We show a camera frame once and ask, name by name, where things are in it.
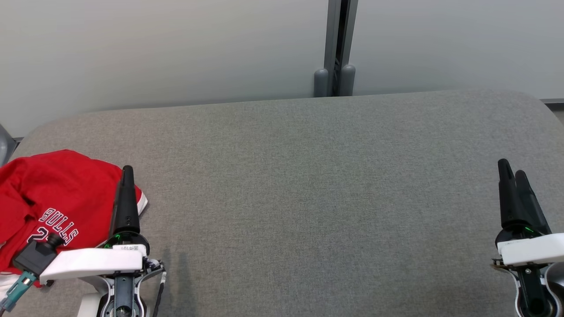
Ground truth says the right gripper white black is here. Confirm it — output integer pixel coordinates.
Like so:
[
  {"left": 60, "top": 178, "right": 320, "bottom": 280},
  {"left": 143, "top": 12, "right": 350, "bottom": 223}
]
[{"left": 492, "top": 158, "right": 564, "bottom": 267}]

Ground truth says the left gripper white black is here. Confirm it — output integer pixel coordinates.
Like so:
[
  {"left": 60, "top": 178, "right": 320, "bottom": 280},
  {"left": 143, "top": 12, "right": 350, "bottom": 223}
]
[{"left": 40, "top": 166, "right": 166, "bottom": 285}]

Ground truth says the red Bulls basketball jersey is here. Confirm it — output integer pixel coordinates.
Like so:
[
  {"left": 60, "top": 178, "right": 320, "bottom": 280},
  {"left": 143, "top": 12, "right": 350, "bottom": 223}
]
[{"left": 0, "top": 149, "right": 148, "bottom": 301}]

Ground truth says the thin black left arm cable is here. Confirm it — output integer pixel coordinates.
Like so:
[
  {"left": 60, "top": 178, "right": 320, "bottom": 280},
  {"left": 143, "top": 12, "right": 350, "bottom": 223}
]
[{"left": 152, "top": 272, "right": 167, "bottom": 317}]

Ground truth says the teal connector left camera cable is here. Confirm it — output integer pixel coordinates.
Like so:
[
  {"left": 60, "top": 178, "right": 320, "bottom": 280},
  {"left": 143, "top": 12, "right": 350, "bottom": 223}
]
[{"left": 0, "top": 269, "right": 37, "bottom": 313}]

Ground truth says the grey metal frame leg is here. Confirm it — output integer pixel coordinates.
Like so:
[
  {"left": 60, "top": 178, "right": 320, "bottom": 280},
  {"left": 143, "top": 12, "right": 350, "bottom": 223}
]
[{"left": 0, "top": 123, "right": 18, "bottom": 166}]

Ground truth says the grey partition post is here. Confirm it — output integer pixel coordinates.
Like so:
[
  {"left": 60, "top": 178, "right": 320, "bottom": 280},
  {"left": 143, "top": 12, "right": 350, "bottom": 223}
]
[{"left": 313, "top": 0, "right": 358, "bottom": 97}]

